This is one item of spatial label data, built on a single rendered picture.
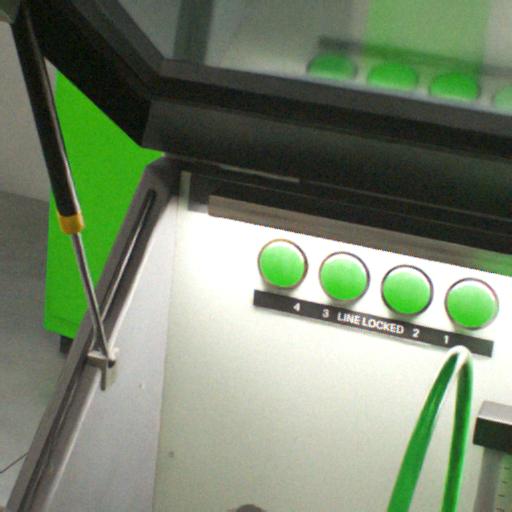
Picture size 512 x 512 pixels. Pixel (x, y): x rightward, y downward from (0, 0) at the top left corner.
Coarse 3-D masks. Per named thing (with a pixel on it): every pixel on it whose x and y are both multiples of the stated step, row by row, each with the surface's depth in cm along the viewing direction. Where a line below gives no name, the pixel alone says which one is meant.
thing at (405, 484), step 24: (456, 360) 95; (432, 384) 92; (456, 384) 107; (432, 408) 90; (456, 408) 110; (432, 432) 88; (456, 432) 111; (408, 456) 87; (456, 456) 113; (408, 480) 85; (456, 480) 114; (408, 504) 85; (456, 504) 116
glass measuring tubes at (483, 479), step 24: (480, 408) 119; (504, 408) 120; (480, 432) 118; (504, 432) 117; (480, 456) 122; (504, 456) 121; (480, 480) 120; (504, 480) 122; (480, 504) 121; (504, 504) 122
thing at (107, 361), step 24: (24, 0) 90; (24, 24) 91; (24, 48) 93; (24, 72) 94; (48, 96) 96; (48, 120) 97; (48, 144) 99; (48, 168) 100; (72, 192) 102; (72, 216) 103; (72, 240) 106; (96, 312) 112; (96, 336) 114; (96, 360) 115
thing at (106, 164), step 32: (64, 96) 394; (64, 128) 397; (96, 128) 391; (96, 160) 394; (128, 160) 389; (96, 192) 398; (128, 192) 392; (96, 224) 401; (64, 256) 410; (96, 256) 404; (64, 288) 413; (64, 320) 417; (64, 352) 426
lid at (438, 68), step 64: (0, 0) 87; (64, 0) 89; (128, 0) 91; (192, 0) 87; (256, 0) 84; (320, 0) 82; (384, 0) 79; (448, 0) 76; (64, 64) 108; (128, 64) 101; (192, 64) 102; (256, 64) 98; (320, 64) 94; (384, 64) 90; (448, 64) 87; (128, 128) 124; (192, 128) 115; (256, 128) 109; (320, 128) 104; (384, 128) 102; (448, 128) 101; (384, 192) 120; (448, 192) 114
